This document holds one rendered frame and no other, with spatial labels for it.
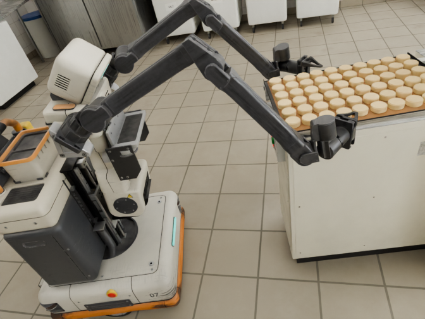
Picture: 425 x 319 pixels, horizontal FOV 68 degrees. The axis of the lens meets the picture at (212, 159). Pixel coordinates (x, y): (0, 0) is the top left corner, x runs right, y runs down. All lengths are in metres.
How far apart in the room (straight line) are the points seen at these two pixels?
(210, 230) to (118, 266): 0.61
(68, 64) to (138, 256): 0.96
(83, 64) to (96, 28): 4.01
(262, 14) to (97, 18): 2.27
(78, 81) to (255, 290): 1.26
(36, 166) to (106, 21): 3.79
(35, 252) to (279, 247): 1.20
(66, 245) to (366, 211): 1.27
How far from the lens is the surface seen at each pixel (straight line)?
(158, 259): 1.62
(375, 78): 1.36
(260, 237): 1.92
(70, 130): 1.06
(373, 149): 1.30
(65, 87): 1.16
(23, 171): 1.45
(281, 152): 1.26
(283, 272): 1.79
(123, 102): 0.96
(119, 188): 1.38
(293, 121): 1.11
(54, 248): 1.49
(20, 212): 1.37
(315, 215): 1.48
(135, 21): 4.84
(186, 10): 1.31
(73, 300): 1.75
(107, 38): 5.12
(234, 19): 4.75
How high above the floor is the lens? 1.54
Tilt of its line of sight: 39 degrees down
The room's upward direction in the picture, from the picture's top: 14 degrees counter-clockwise
